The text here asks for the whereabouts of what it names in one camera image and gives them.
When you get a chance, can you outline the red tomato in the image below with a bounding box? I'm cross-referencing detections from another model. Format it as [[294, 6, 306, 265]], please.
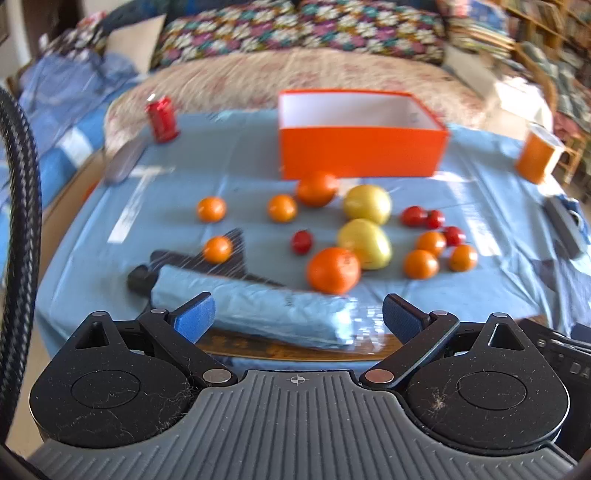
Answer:
[[425, 210, 446, 230], [290, 230, 314, 256], [443, 226, 466, 247], [400, 205, 427, 228]]

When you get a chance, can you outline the large orange front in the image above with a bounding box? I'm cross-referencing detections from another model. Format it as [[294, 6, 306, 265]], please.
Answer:
[[307, 247, 362, 295]]

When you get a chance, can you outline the large orange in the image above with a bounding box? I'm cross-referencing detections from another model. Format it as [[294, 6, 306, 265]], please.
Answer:
[[307, 247, 362, 295], [295, 172, 339, 208]]

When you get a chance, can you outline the yellow pear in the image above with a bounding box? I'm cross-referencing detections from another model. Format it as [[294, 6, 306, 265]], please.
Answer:
[[337, 219, 393, 270], [342, 184, 393, 225]]

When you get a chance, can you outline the folded light blue umbrella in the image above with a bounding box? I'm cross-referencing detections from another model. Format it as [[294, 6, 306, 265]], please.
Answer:
[[127, 265, 358, 349]]

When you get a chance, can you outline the small orange on pattern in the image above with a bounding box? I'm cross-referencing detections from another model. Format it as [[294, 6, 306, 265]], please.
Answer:
[[202, 236, 233, 265]]

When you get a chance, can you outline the light blue tablecloth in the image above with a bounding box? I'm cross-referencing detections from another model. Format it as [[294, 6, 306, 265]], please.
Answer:
[[36, 111, 590, 361]]

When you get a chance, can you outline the grey remote control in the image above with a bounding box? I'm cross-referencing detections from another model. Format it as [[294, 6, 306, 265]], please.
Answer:
[[543, 196, 587, 260]]

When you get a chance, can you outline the grey oval case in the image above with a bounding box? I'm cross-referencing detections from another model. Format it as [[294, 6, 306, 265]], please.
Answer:
[[103, 137, 148, 186]]

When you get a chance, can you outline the large orange near box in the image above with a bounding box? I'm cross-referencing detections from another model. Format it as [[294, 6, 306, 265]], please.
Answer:
[[295, 172, 339, 208]]

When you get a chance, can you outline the orange cardboard box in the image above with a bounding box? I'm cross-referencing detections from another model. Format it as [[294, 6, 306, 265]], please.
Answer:
[[277, 89, 450, 180]]

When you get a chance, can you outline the orange white small box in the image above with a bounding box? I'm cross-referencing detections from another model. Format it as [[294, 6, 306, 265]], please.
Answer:
[[515, 124, 565, 185]]

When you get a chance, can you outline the red soda can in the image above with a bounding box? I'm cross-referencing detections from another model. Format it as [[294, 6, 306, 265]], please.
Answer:
[[145, 94, 179, 143]]

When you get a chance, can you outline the floral quilted sofa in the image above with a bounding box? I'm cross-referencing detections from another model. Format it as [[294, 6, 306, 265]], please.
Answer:
[[103, 48, 555, 158]]

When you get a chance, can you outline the white pillow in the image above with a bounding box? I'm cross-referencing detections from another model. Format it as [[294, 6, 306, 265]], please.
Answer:
[[106, 15, 166, 74]]

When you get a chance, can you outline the right daisy cushion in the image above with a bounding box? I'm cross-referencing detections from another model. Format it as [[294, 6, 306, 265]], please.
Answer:
[[297, 1, 445, 65]]

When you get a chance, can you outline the daisy cushion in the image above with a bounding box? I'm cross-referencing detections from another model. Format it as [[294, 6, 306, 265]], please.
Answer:
[[297, 1, 445, 65], [151, 1, 300, 70]]

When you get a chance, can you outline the stack of books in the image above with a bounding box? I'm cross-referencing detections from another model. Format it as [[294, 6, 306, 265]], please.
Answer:
[[440, 0, 515, 59]]

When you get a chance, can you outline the left daisy cushion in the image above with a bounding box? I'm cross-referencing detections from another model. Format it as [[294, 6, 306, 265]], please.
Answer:
[[151, 1, 300, 70]]

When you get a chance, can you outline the wooden bookshelf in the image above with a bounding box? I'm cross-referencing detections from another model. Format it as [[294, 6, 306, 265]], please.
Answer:
[[499, 0, 591, 88]]

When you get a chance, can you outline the black braided cable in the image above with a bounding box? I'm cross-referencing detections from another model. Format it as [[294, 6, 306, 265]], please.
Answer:
[[0, 86, 44, 444]]

